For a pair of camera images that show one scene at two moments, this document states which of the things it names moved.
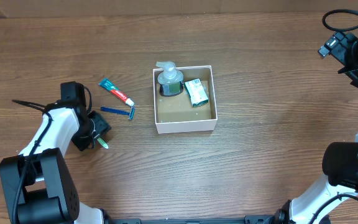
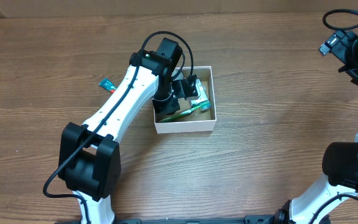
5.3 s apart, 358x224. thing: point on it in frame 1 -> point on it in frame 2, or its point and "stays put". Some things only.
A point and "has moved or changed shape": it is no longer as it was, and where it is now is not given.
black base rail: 248,219 stays put
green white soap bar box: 196,93 stays put
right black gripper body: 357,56 stays put
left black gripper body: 97,125 -> 167,105
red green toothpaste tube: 109,86 stays put
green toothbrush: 104,144 has moved or changed shape
